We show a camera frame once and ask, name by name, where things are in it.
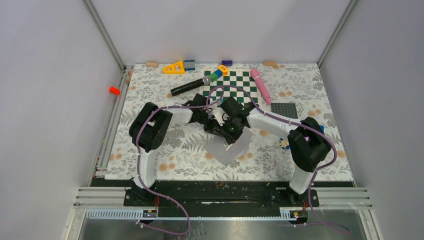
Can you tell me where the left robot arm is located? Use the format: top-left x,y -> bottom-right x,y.
128,93 -> 226,206

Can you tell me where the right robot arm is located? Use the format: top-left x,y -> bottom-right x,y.
217,97 -> 332,206

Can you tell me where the floral table cloth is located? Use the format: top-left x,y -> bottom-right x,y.
105,63 -> 354,181

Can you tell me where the green white chessboard mat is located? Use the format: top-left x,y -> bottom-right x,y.
199,70 -> 263,106

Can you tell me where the black toy microphone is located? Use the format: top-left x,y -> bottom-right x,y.
170,75 -> 212,96

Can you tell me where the beige toy car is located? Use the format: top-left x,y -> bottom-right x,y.
279,139 -> 290,150

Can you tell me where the grey lego baseplate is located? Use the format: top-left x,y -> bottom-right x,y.
270,103 -> 298,119

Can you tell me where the blue lego brick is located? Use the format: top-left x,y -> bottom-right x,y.
183,59 -> 196,71

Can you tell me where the purple lego brick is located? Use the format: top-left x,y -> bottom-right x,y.
221,60 -> 233,66

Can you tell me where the yellow triangle toy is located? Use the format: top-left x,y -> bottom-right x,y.
162,60 -> 186,75

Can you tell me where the wooden cylinder block right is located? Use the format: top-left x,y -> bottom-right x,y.
263,61 -> 279,69

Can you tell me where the wooden cylinder block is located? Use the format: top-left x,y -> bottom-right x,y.
263,61 -> 279,69
145,61 -> 159,68

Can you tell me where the wooden cylinder block left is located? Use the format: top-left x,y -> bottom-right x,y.
145,61 -> 159,68

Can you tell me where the orange cap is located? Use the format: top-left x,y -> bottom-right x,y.
108,86 -> 121,96

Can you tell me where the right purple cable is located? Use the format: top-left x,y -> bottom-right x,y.
205,85 -> 351,235

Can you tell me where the purple cable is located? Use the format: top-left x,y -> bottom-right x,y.
205,85 -> 351,235
135,86 -> 224,235

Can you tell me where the colourful block chain toy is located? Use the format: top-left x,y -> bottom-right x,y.
209,65 -> 229,82

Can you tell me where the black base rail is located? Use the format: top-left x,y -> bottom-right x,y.
91,178 -> 355,220

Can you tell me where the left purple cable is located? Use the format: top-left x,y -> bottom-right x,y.
135,86 -> 224,235

